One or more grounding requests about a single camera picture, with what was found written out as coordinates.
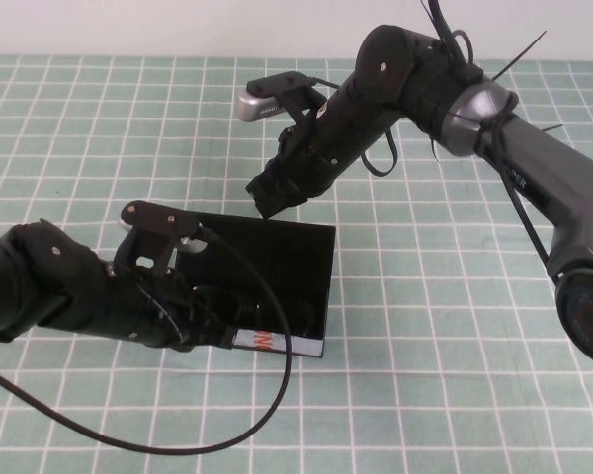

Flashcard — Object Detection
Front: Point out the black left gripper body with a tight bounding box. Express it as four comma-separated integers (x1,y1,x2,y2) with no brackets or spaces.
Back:
91,259,199,353

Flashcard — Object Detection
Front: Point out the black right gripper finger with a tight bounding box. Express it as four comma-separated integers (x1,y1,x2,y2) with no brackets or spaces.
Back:
245,175,281,221
272,190,308,214

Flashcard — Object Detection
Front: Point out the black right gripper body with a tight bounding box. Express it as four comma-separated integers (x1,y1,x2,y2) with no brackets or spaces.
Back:
254,125,336,208

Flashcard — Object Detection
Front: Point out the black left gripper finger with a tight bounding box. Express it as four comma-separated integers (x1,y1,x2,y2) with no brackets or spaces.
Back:
187,301,228,331
177,323,237,353

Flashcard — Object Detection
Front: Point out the black printed glasses case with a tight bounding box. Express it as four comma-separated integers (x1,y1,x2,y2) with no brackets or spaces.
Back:
175,211,338,358

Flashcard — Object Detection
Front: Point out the green white checked tablecloth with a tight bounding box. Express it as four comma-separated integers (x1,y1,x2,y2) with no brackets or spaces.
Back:
0,52,593,474

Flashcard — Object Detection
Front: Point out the black zip tie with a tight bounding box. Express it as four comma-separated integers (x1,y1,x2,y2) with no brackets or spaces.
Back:
492,31,549,81

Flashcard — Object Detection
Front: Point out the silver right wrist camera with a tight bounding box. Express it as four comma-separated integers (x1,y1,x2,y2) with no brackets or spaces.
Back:
235,88,300,122

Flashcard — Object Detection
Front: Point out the black left camera cable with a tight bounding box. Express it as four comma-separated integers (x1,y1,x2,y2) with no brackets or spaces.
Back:
0,225,295,454

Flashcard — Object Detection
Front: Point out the black camera cable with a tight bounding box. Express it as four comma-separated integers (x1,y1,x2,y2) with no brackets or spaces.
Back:
308,0,593,392
0,225,295,454

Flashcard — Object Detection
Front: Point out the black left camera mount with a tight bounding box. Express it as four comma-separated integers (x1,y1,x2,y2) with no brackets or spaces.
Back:
120,199,200,276

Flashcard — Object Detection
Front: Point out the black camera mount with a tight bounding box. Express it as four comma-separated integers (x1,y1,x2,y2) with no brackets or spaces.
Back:
120,199,200,276
246,72,328,137

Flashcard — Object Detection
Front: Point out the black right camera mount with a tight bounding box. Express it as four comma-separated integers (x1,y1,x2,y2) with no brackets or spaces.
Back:
246,72,328,137

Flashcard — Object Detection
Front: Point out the black right camera cable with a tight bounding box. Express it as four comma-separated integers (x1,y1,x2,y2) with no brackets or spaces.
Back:
308,0,593,392

